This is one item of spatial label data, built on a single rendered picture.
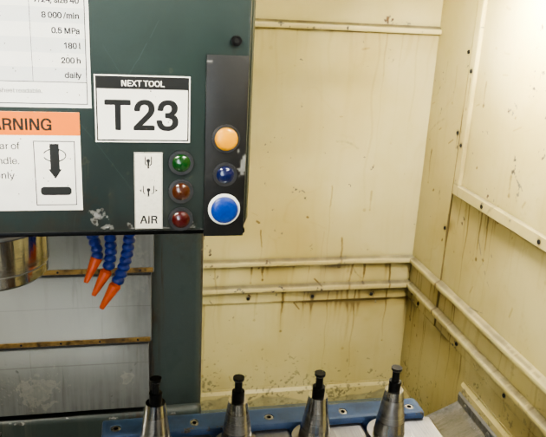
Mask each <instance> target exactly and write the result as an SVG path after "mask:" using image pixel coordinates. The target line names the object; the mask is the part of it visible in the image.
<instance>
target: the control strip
mask: <svg viewBox="0 0 546 437"><path fill-rule="evenodd" d="M249 69H250V57H249V56H248V55H207V59H206V104H205V194H204V236H243V227H244V182H245V160H246V137H247V114H248V92H249ZM224 127H229V128H231V129H233V130H234V131H235V132H236V133H237V137H238V141H237V145H236V146H235V147H234V148H233V149H231V150H229V151H224V150H221V149H220V148H218V146H217V145H216V143H215V135H216V133H217V132H218V130H220V129H221V128H224ZM179 154H183V155H186V156H187V157H188V158H189V159H190V162H191V165H190V167H189V169H188V170H186V171H185V172H178V171H176V170H175V169H174V168H173V166H172V160H173V159H174V157H175V156H177V155H179ZM193 165H194V161H193V157H192V156H191V155H190V154H189V153H188V152H187V151H182V150H180V151H177V152H175V153H173V154H172V155H171V157H170V159H169V167H170V169H171V170H172V172H174V173H176V174H177V175H185V174H188V173H189V172H190V171H191V170H192V168H193ZM222 166H228V167H230V168H231V169H232V170H233V172H234V178H233V180H232V181H231V182H229V183H226V184H224V183H221V182H219V181H218V179H217V171H218V169H219V168H220V167H222ZM179 183H183V184H186V185H188V186H189V188H190V195H189V197H188V198H187V199H185V200H177V199H175V198H174V197H173V195H172V189H173V188H174V186H176V185H177V184H179ZM168 192H169V196H170V198H171V199H172V200H173V201H174V202H176V203H180V204H182V203H185V202H187V201H189V200H190V199H191V198H192V195H193V187H192V184H191V183H190V182H189V181H187V180H185V179H177V180H175V181H173V182H172V183H171V185H170V186H169V191H168ZM221 197H229V198H231V199H233V200H234V201H235V202H236V204H237V209H238V211H237V216H236V217H235V218H234V219H233V220H232V221H231V222H229V223H219V222H217V221H216V220H215V219H214V218H213V217H212V215H211V206H212V204H213V202H214V201H215V200H216V199H218V198H221ZM176 212H186V213H187V214H188V215H189V217H190V222H189V224H188V225H187V226H186V227H184V228H178V227H176V226H175V225H174V224H173V223H172V216H173V215H174V214H175V213H176ZM168 220H169V224H170V226H171V227H172V228H173V229H174V230H177V231H184V230H186V229H188V228H189V227H190V226H191V225H192V221H193V216H192V213H191V212H190V211H189V210H188V209H186V208H184V207H178V208H175V209H173V210H172V211H171V213H170V214H169V218H168Z"/></svg>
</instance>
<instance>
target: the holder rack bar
mask: <svg viewBox="0 0 546 437"><path fill-rule="evenodd" d="M380 403H381V401H361V402H349V403H336V404H328V415H329V425H337V424H348V423H360V424H361V425H362V426H363V428H364V430H365V431H366V432H367V424H368V423H369V422H370V421H372V420H374V419H376V417H377V414H378V411H379V407H380ZM305 407H306V406H300V407H288V408H265V409H252V410H249V413H250V425H251V432H252V433H253V432H255V431H260V430H271V429H283V428H286V429H288V430H289V433H290V436H292V431H293V429H294V428H295V427H296V426H298V425H300V426H301V423H302V417H303V413H304V410H305ZM404 412H405V419H413V418H424V411H423V409H422V408H421V407H420V405H419V404H418V402H417V401H416V400H415V399H414V398H408V399H404ZM225 414H226V412H216V413H204V414H182V415H169V416H167V417H168V422H169V428H170V434H171V436H172V437H184V436H194V435H206V434H209V435H212V437H216V436H217V435H219V434H220V433H222V431H223V426H224V418H225ZM142 420H143V418H133V419H121V420H109V421H103V422H102V430H101V437H140V430H141V425H142Z"/></svg>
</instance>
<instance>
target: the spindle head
mask: <svg viewBox="0 0 546 437"><path fill-rule="evenodd" d="M88 21H89V48H90V74H91V101H92V108H21V107H0V111H23V112H76V113H79V114H80V136H81V180H82V203H83V210H60V211H0V238H16V237H62V236H107V235H153V234H199V233H204V194H205V101H206V59H207V55H248V56H249V57H250V69H249V92H248V114H247V137H246V160H245V182H244V223H245V221H246V219H247V215H248V193H249V171H250V130H251V108H252V86H253V64H254V42H255V21H256V0H88ZM94 74H107V75H169V76H190V77H191V108H190V143H177V142H95V117H94ZM180 150H182V151H187V152H188V153H189V154H190V155H191V156H192V157H193V161H194V165H193V168H192V170H191V171H190V172H189V173H188V174H185V175H177V174H176V173H174V172H172V170H171V169H170V167H169V159H170V157H171V155H172V154H173V153H175V152H177V151H180ZM134 153H163V229H135V215H134ZM177 179H185V180H187V181H189V182H190V183H191V184H192V187H193V195H192V198H191V199H190V200H189V201H187V202H185V203H182V204H180V203H176V202H174V201H173V200H172V199H171V198H170V196H169V192H168V191H169V186H170V185H171V183H172V182H173V181H175V180H177ZM178 207H184V208H186V209H188V210H189V211H190V212H191V213H192V216H193V221H192V225H191V226H190V227H189V228H188V229H186V230H184V231H177V230H174V229H173V228H172V227H171V226H170V224H169V220H168V218H169V214H170V213H171V211H172V210H173V209H175V208H178Z"/></svg>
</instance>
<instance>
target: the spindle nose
mask: <svg viewBox="0 0 546 437"><path fill-rule="evenodd" d="M49 255H50V254H49V237H16V238H0V291H5V290H12V289H15V288H18V287H21V286H24V285H26V284H30V283H32V282H34V281H36V280H37V279H38V278H39V277H41V276H42V275H43V274H44V273H45V272H46V271H47V269H48V268H49Z"/></svg>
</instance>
